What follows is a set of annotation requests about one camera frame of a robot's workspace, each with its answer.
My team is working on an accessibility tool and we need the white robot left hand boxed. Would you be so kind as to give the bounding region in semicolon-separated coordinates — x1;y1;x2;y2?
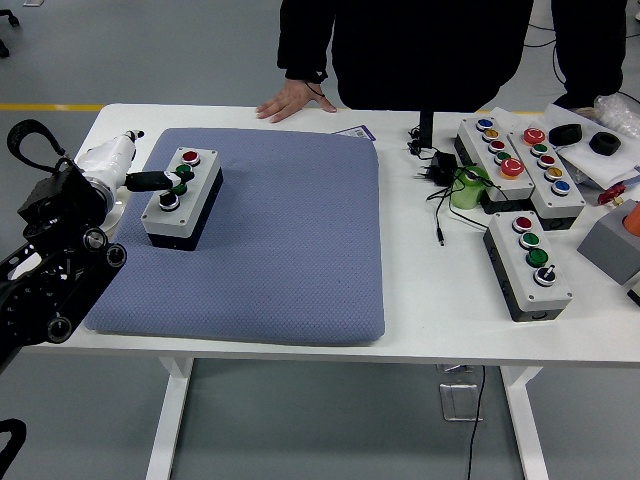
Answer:
74;128;189;196

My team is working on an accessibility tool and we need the person's right hand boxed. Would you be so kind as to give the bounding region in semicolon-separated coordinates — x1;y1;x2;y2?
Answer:
255;79;339;124

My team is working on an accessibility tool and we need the grey four-button control box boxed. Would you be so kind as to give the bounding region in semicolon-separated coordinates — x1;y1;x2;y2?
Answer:
482;210;575;323
140;147;225;251

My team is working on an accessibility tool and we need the five-button box with blue end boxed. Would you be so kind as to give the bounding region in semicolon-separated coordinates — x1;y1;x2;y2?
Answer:
453;117;537;215

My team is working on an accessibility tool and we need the five-button box with red end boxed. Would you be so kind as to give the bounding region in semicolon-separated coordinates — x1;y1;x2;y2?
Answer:
507;126;587;232

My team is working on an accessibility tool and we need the purple and white card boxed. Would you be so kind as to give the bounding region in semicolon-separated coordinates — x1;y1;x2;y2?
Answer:
333;124;374;141

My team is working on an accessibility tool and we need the black upright stand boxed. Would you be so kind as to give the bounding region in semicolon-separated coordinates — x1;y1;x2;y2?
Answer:
418;110;435;149

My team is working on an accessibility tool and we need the blue-grey textured mat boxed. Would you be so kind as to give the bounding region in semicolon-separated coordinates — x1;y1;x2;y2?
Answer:
83;127;387;347

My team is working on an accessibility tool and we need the person's torso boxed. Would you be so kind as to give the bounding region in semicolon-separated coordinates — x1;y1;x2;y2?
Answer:
327;0;554;112

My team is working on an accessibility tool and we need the black chair base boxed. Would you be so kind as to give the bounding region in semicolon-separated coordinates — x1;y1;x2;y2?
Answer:
0;10;21;59

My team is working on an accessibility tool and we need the black power adapter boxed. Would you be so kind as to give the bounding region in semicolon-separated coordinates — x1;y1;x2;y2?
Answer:
414;151;459;187

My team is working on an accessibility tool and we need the green tape roll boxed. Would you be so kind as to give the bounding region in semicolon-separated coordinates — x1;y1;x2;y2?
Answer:
451;166;494;210

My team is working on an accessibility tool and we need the white table leg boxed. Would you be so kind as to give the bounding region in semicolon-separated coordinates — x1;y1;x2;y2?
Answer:
499;366;551;480
144;357;196;480

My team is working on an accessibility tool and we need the white paper sheet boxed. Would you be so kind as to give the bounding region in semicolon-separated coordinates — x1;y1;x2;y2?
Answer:
542;103;640;189

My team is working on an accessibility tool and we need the clear plastic bag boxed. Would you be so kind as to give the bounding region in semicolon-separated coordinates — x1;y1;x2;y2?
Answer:
593;92;640;136

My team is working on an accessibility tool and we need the red knob part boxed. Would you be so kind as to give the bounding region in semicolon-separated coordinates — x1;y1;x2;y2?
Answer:
597;183;629;206

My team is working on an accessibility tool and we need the clear floor plate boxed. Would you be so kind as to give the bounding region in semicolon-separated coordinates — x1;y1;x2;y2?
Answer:
438;382;485;423

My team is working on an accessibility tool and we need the grey block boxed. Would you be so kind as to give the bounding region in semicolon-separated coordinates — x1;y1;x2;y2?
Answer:
577;199;640;287

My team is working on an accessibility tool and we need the orange cylinder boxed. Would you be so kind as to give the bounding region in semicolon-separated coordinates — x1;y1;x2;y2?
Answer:
621;199;640;232

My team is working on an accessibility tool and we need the thin black wire bundle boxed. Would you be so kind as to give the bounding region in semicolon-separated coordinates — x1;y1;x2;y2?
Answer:
407;127;436;161

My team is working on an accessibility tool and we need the black adapter cable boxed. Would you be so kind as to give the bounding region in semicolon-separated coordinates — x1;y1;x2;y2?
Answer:
425;169;506;247

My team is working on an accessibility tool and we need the thin black floor wire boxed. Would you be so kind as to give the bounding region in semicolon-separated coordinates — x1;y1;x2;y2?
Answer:
527;22;569;86

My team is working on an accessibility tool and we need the black foam ring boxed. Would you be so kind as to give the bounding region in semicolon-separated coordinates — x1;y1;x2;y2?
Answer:
588;131;623;157
548;123;584;147

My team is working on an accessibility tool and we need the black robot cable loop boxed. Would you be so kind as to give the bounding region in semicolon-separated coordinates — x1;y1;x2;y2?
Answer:
0;418;28;480

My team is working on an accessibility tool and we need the black floor cable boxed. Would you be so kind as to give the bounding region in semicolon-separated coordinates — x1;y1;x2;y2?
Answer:
466;367;487;480

